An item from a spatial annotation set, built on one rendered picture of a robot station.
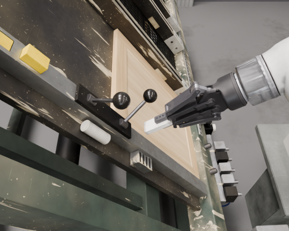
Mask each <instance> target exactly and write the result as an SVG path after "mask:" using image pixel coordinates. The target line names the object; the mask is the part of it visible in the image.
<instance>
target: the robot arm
mask: <svg viewBox="0 0 289 231"><path fill-rule="evenodd" d="M235 71H236V73H235V74H234V73H232V72H231V73H229V74H226V75H224V76H222V77H220V78H218V79H217V82H216V83H214V84H209V85H206V86H205V87H204V86H201V85H199V83H198V82H197V81H195V82H193V83H192V84H191V86H190V87H189V88H188V89H187V90H185V91H184V92H182V93H181V94H180V95H178V96H177V97H175V98H174V99H172V100H171V101H170V102H168V103H167V104H165V112H164V113H162V114H160V115H157V116H155V117H154V118H153V119H151V120H148V121H146V122H144V132H145V133H146V134H147V135H149V134H151V133H153V132H156V131H158V130H161V129H164V128H167V127H169V126H172V125H173V128H177V125H178V126H179V128H184V127H188V126H192V125H196V124H200V123H204V122H208V121H219V120H221V112H223V111H225V110H226V109H227V108H228V109H229V110H231V111H233V110H236V109H239V108H241V107H244V106H246V104H247V102H248V101H249V102H250V104H251V105H252V106H255V105H258V104H261V103H263V102H266V101H268V100H271V99H275V98H277V97H279V96H281V95H284V96H285V97H286V99H287V100H288V102H289V37H288V38H286V39H284V40H282V41H280V42H279V43H277V44H275V45H274V46H273V47H272V48H271V49H269V50H268V51H266V52H265V53H263V54H261V55H258V56H256V57H255V58H253V59H251V60H248V61H246V62H244V63H242V64H240V65H238V66H236V67H235Z"/></svg>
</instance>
